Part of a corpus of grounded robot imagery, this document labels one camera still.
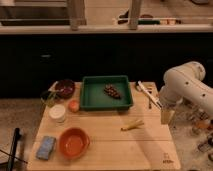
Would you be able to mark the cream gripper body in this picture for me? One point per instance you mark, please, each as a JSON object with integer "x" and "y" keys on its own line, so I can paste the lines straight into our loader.
{"x": 166, "y": 115}

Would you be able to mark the yellow banana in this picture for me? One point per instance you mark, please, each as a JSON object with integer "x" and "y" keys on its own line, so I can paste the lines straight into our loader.
{"x": 132, "y": 125}

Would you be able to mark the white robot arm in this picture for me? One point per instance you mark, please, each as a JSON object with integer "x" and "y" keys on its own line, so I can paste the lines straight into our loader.
{"x": 185, "y": 81}

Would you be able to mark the red orange bowl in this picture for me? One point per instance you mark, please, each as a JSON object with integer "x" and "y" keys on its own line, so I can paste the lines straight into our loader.
{"x": 73, "y": 143}

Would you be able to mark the dark maroon bowl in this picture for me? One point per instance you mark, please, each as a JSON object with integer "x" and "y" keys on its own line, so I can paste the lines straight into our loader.
{"x": 65, "y": 88}

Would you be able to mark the clutter on right floor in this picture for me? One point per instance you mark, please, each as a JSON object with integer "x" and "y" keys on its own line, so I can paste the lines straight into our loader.
{"x": 200, "y": 130}

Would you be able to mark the bunch of dark grapes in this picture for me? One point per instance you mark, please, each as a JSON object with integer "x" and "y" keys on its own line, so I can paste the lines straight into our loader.
{"x": 111, "y": 91}

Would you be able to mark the green plastic tray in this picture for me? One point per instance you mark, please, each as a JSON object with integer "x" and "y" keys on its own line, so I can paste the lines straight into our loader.
{"x": 105, "y": 93}

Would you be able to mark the orange peach fruit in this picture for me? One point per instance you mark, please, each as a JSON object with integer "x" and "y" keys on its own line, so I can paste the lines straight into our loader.
{"x": 74, "y": 106}

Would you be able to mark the items on back shelf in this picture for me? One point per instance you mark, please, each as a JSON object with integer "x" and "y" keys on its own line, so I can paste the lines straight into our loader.
{"x": 147, "y": 19}

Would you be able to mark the green leafy vegetable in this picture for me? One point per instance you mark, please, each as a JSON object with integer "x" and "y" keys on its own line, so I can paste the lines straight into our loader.
{"x": 49, "y": 98}

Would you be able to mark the blue sponge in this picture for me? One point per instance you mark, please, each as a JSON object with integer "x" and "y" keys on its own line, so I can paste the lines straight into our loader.
{"x": 46, "y": 147}

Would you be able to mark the black stand left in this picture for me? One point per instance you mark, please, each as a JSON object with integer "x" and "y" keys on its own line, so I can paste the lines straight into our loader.
{"x": 12, "y": 153}

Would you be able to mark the wooden post right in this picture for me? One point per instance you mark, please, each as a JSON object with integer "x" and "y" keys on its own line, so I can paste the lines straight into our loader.
{"x": 134, "y": 14}

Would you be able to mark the wooden post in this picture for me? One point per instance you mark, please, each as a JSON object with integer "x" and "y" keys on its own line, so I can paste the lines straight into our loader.
{"x": 134, "y": 14}
{"x": 76, "y": 13}

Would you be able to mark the wooden post left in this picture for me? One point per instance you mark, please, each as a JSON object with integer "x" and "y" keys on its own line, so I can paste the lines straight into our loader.
{"x": 76, "y": 13}

